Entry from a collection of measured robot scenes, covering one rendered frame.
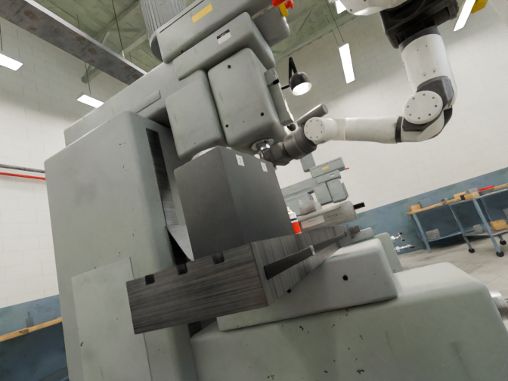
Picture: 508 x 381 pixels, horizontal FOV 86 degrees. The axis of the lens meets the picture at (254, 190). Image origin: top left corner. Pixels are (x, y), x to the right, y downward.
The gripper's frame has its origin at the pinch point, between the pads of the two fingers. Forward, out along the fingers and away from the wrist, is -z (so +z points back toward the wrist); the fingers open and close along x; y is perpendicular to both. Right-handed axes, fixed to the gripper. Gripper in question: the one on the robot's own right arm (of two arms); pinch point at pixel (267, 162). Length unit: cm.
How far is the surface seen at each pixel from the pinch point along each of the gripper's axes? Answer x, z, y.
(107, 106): 29, -51, -49
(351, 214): -16.0, 14.8, 25.7
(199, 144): 17.2, -13.3, -12.2
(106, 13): -138, -359, -500
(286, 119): -1.9, 11.7, -10.8
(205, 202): 44, 16, 18
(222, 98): 11.3, -2.0, -24.7
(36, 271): -3, -445, -39
